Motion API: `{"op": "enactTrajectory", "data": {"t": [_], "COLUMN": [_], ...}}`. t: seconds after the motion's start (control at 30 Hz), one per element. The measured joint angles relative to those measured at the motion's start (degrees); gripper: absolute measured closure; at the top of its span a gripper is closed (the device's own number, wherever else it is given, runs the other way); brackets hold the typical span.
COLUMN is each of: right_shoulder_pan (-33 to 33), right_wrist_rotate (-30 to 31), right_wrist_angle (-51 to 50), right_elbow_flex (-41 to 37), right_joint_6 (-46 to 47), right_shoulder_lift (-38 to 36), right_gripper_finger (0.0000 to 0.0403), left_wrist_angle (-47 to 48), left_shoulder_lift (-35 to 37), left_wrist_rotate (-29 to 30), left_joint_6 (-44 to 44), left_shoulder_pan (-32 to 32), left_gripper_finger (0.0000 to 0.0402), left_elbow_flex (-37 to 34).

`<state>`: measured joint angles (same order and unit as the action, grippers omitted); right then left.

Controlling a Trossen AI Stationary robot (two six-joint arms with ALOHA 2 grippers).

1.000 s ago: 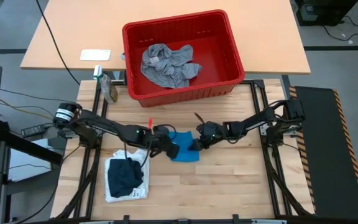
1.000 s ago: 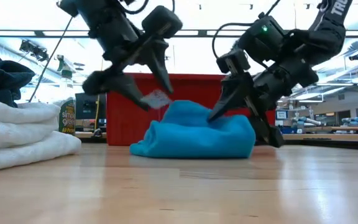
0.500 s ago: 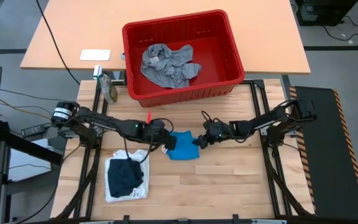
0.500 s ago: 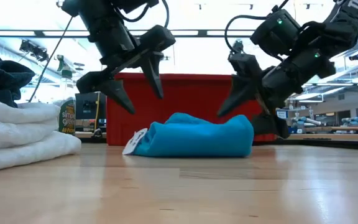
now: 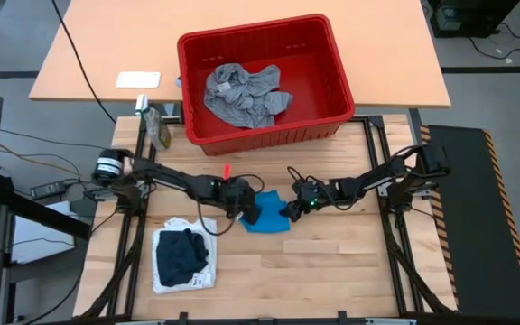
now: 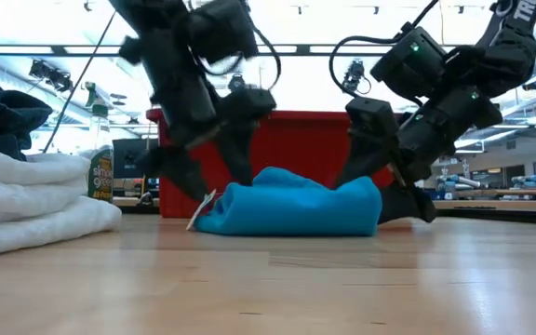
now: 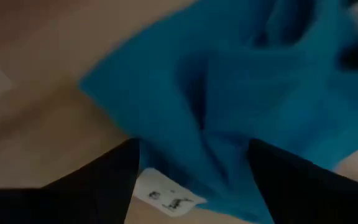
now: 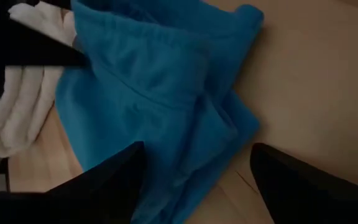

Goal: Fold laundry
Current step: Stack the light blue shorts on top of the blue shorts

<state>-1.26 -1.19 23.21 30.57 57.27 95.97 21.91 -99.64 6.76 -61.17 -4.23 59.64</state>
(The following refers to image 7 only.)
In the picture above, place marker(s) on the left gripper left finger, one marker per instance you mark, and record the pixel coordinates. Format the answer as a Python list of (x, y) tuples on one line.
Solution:
[(117, 174)]

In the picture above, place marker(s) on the bright blue cloth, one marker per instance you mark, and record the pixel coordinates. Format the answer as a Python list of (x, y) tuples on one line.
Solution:
[(228, 93)]

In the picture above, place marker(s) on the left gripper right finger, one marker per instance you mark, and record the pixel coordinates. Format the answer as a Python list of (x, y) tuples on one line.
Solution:
[(291, 193)]

